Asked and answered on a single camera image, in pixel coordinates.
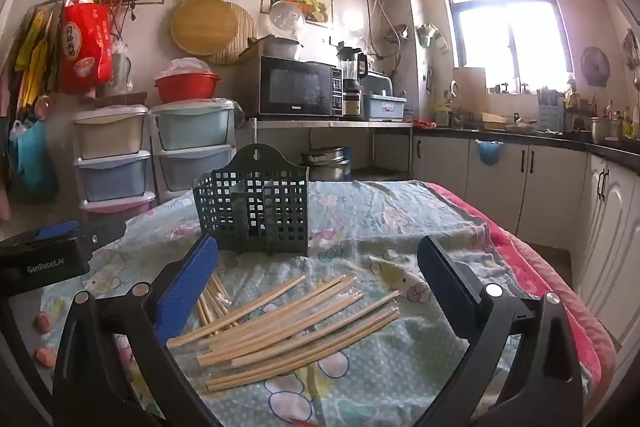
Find black kitchen countertop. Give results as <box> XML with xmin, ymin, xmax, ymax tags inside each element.
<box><xmin>412</xmin><ymin>124</ymin><xmax>640</xmax><ymax>172</ymax></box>

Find blue hanging bin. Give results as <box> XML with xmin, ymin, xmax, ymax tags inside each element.
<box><xmin>475</xmin><ymin>139</ymin><xmax>503</xmax><ymax>166</ymax></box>

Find light blue printed blanket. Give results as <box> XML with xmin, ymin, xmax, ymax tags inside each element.
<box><xmin>42</xmin><ymin>179</ymin><xmax>596</xmax><ymax>427</ymax></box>

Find hanging yellow cloths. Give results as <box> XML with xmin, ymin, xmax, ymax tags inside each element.
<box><xmin>12</xmin><ymin>4</ymin><xmax>66</xmax><ymax>108</ymax></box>

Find large stainless steel pot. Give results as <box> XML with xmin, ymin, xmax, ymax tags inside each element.
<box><xmin>301</xmin><ymin>147</ymin><xmax>352</xmax><ymax>182</ymax></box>

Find clear plastic bags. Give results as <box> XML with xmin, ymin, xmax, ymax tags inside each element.
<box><xmin>159</xmin><ymin>57</ymin><xmax>213</xmax><ymax>80</ymax></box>

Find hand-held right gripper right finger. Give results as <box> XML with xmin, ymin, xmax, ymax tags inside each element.
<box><xmin>417</xmin><ymin>234</ymin><xmax>583</xmax><ymax>427</ymax></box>

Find white kitchen cabinets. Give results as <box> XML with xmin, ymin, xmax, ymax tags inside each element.
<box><xmin>411</xmin><ymin>134</ymin><xmax>640</xmax><ymax>358</ymax></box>

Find pastel plastic drawer tower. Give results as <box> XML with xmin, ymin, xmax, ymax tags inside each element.
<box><xmin>150</xmin><ymin>98</ymin><xmax>238</xmax><ymax>202</ymax></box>
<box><xmin>71</xmin><ymin>104</ymin><xmax>157</xmax><ymax>214</ymax></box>

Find wooden cutting board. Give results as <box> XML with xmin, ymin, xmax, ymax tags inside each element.
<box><xmin>452</xmin><ymin>67</ymin><xmax>487</xmax><ymax>110</ymax></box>

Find red plastic basin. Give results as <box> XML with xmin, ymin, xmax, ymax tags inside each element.
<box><xmin>154</xmin><ymin>72</ymin><xmax>222</xmax><ymax>105</ymax></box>

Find group of condiment bottles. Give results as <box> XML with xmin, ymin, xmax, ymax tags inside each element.
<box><xmin>602</xmin><ymin>99</ymin><xmax>640</xmax><ymax>140</ymax></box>

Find dark green utensil basket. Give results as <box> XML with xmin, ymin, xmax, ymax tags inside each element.
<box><xmin>192</xmin><ymin>143</ymin><xmax>311</xmax><ymax>257</ymax></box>

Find brown wicker basket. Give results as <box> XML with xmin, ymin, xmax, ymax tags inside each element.
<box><xmin>95</xmin><ymin>92</ymin><xmax>148</xmax><ymax>110</ymax></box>

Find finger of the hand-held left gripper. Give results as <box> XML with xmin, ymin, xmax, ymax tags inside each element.
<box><xmin>36</xmin><ymin>220</ymin><xmax>80</xmax><ymax>242</ymax></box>
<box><xmin>77</xmin><ymin>217</ymin><xmax>128</xmax><ymax>254</ymax></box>

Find kitchen window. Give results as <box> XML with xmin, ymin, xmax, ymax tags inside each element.
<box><xmin>434</xmin><ymin>0</ymin><xmax>576</xmax><ymax>95</ymax></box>

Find black microwave oven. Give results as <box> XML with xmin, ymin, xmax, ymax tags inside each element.
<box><xmin>257</xmin><ymin>55</ymin><xmax>346</xmax><ymax>118</ymax></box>

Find round clear plastic lid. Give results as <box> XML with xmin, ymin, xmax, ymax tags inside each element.
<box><xmin>268</xmin><ymin>0</ymin><xmax>307</xmax><ymax>34</ymax></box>

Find round bamboo board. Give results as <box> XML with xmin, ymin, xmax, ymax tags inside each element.
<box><xmin>170</xmin><ymin>0</ymin><xmax>239</xmax><ymax>56</ymax></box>

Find bunch of wooden chopsticks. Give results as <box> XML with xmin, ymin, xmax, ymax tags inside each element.
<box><xmin>167</xmin><ymin>274</ymin><xmax>401</xmax><ymax>393</ymax></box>

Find pink quilt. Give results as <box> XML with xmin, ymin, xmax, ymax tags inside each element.
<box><xmin>427</xmin><ymin>182</ymin><xmax>618</xmax><ymax>400</ymax></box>

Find brown storage box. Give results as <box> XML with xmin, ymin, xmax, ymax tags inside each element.
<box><xmin>247</xmin><ymin>34</ymin><xmax>304</xmax><ymax>62</ymax></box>

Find blue hanging cloth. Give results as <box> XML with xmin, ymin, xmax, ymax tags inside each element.
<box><xmin>10</xmin><ymin>119</ymin><xmax>58</xmax><ymax>202</ymax></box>

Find green wall-mounted holder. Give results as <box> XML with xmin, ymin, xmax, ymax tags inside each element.
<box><xmin>416</xmin><ymin>23</ymin><xmax>443</xmax><ymax>50</ymax></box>

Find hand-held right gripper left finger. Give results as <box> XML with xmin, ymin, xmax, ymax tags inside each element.
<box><xmin>52</xmin><ymin>234</ymin><xmax>221</xmax><ymax>427</ymax></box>

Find black blender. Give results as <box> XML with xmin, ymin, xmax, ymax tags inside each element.
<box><xmin>336</xmin><ymin>42</ymin><xmax>371</xmax><ymax>118</ymax></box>

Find hanging kitchen utensils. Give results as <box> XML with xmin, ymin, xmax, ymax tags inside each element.
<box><xmin>622</xmin><ymin>29</ymin><xmax>640</xmax><ymax>70</ymax></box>

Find pale green hanging bag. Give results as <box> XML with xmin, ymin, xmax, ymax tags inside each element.
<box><xmin>111</xmin><ymin>42</ymin><xmax>133</xmax><ymax>95</ymax></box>

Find light blue lidded box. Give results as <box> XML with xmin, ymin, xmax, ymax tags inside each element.
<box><xmin>362</xmin><ymin>93</ymin><xmax>407</xmax><ymax>120</ymax></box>

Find round woven straw mat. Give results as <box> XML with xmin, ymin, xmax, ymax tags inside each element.
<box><xmin>205</xmin><ymin>2</ymin><xmax>258</xmax><ymax>66</ymax></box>

